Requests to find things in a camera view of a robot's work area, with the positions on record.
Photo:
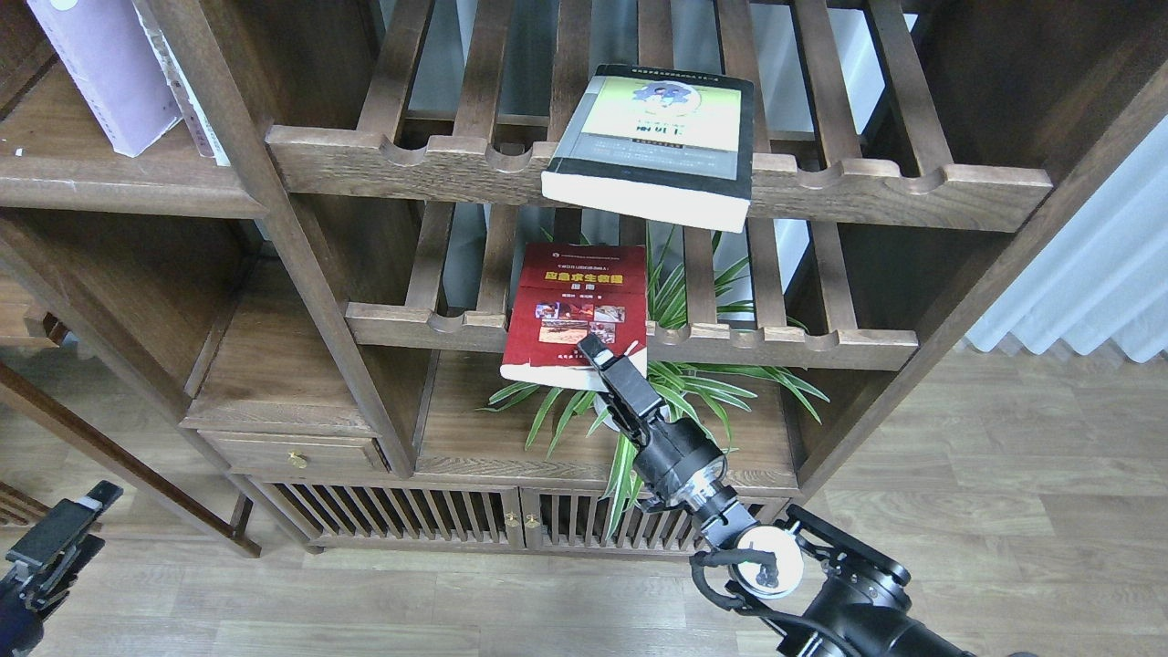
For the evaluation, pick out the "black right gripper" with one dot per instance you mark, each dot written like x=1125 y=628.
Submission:
x=678 y=463

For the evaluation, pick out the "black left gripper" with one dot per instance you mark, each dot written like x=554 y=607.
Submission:
x=47 y=561

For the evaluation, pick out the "red cover book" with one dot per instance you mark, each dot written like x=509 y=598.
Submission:
x=566 y=292

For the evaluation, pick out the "white and purple book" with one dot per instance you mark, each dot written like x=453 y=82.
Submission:
x=105 y=49

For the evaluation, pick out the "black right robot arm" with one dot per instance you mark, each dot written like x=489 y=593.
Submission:
x=822 y=591

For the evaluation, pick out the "upright books on left shelf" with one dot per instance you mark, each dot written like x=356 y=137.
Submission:
x=192 y=113

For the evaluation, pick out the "white plant pot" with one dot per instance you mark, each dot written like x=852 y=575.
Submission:
x=630 y=414

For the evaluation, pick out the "green spider plant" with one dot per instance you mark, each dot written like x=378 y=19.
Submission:
x=684 y=385

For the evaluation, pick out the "yellow and black book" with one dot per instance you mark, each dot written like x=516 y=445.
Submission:
x=665 y=145

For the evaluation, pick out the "dark wooden bookshelf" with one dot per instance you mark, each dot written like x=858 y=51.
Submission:
x=341 y=289

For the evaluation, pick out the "white curtain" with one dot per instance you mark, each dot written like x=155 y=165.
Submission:
x=1102 y=280

